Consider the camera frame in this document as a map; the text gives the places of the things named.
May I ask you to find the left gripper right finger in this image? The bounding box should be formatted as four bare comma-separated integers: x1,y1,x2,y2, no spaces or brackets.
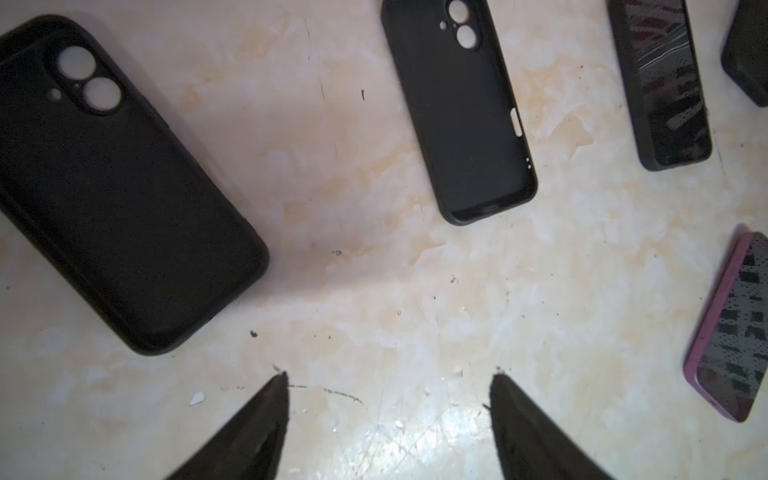
489,373,610,479

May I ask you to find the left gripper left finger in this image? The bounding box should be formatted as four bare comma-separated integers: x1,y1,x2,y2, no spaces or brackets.
169,372,289,479

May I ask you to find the black phone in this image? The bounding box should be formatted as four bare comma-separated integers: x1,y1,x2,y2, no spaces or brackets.
607,0,713,171

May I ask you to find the black phone case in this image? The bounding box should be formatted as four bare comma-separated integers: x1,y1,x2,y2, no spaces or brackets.
721,0,767,108
381,1,538,226
1,15,269,355

